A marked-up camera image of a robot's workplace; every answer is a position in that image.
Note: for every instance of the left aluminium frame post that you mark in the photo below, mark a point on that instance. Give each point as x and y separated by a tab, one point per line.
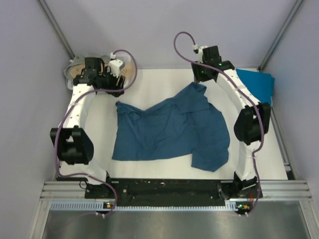
58	31

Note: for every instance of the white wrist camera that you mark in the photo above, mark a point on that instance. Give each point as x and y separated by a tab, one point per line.
199	52
115	66

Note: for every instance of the beige t shirt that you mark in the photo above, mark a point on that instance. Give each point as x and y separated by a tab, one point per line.
128	71

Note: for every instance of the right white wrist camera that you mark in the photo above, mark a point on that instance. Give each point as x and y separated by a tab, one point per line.
199	52

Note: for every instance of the aluminium frame post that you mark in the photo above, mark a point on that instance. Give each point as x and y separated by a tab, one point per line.
297	6
58	31

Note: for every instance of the dark blue t shirt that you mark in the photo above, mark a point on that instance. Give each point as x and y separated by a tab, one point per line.
181	125

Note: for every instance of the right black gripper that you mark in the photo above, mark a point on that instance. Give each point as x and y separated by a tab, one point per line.
198	76

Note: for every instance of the right aluminium frame post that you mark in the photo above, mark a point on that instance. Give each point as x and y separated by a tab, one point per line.
297	6

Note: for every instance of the white plastic basket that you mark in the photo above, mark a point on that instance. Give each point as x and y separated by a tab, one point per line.
121	56

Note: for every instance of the folded bright blue t shirt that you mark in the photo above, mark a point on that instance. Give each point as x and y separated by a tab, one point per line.
261	85

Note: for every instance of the light blue cable duct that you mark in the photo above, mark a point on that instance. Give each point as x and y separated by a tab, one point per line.
105	206

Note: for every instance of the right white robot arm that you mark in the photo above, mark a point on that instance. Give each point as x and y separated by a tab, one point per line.
253	116

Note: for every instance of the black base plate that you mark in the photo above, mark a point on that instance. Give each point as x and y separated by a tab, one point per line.
172	192

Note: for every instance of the grey t shirt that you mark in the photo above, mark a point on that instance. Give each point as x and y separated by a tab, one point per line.
80	59

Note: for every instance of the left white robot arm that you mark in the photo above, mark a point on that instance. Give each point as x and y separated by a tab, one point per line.
73	148

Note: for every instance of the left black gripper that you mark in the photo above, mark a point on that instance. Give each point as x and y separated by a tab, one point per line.
114	79

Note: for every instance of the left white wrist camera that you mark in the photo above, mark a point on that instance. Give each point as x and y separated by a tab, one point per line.
115	66

